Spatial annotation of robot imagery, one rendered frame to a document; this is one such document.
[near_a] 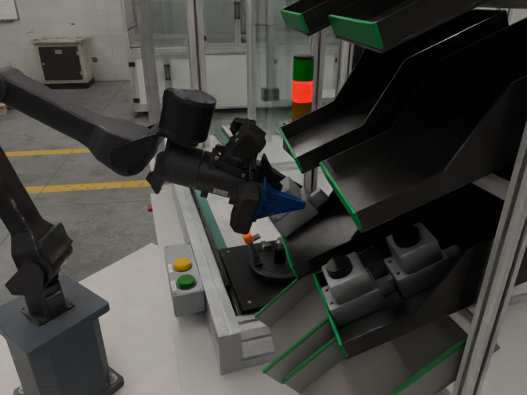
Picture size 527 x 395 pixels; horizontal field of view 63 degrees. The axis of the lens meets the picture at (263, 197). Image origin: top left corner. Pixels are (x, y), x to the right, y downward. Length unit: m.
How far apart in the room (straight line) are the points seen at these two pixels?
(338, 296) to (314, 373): 0.22
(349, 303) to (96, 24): 8.61
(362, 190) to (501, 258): 0.14
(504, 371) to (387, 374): 0.45
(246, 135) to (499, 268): 0.32
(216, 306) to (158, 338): 0.17
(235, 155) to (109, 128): 0.17
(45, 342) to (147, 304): 0.39
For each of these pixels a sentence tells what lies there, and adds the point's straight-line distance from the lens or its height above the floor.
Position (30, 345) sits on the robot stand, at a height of 1.06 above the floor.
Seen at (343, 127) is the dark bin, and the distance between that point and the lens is 0.60.
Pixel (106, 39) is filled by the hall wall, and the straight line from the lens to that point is 8.95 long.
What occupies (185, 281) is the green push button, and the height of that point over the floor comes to 0.97.
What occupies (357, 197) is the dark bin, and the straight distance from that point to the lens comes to 0.46.
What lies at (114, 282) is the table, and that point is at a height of 0.86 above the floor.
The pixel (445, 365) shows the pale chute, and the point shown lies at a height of 1.17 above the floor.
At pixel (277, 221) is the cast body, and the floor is 1.25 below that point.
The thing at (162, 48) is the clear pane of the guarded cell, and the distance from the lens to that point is 2.13.
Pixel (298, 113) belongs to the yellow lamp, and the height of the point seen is 1.29.
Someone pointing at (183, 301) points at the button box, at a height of 0.94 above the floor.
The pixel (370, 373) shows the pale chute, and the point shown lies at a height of 1.08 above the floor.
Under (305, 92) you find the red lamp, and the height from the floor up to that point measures 1.33.
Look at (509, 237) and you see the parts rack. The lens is 0.44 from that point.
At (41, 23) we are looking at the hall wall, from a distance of 9.19.
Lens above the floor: 1.55
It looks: 26 degrees down
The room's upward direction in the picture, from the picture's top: straight up
